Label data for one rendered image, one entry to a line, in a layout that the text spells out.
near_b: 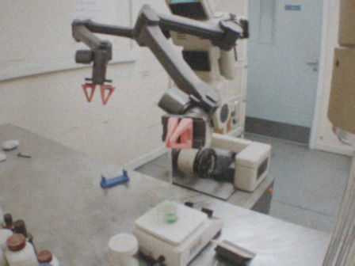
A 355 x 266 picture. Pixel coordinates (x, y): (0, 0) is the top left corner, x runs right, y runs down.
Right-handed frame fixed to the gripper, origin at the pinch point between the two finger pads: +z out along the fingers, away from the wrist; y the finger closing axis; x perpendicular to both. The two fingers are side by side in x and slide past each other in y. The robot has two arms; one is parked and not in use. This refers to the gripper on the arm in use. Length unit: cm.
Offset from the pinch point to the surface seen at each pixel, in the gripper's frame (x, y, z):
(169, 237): 17.2, 2.5, 7.3
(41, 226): 25.9, -35.2, 7.3
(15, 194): 26, -56, -1
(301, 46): -15, 43, -296
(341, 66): -18.5, 25.1, 23.5
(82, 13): -41, -119, -127
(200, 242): 22.3, 7.3, 1.1
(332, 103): -15.1, 24.8, 22.7
